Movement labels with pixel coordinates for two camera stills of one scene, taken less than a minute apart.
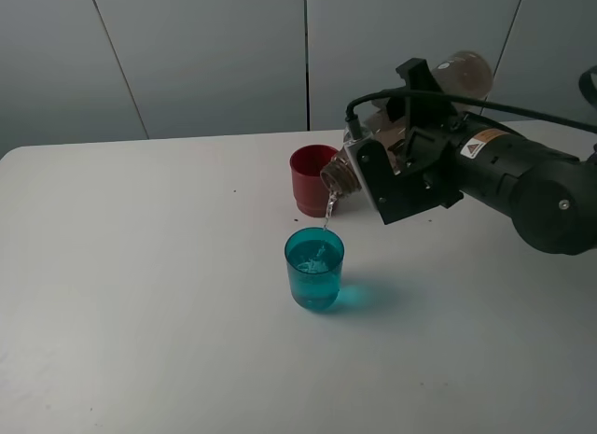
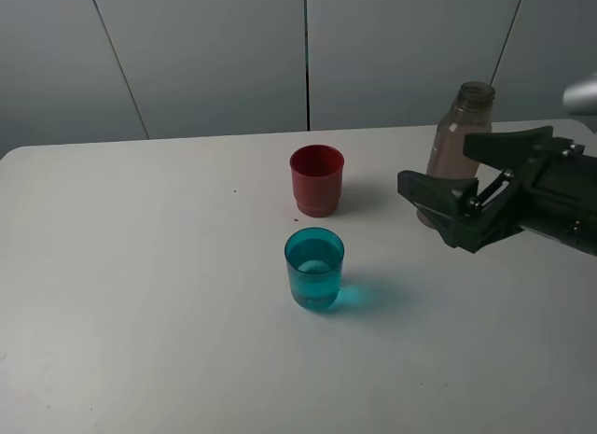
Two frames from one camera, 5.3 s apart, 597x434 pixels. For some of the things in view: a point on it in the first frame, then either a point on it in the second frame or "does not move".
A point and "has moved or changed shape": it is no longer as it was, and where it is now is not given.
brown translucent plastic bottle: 461,74 has moved or changed shape
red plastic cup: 311,192 does not move
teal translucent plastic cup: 314,257 does not move
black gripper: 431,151 to 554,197
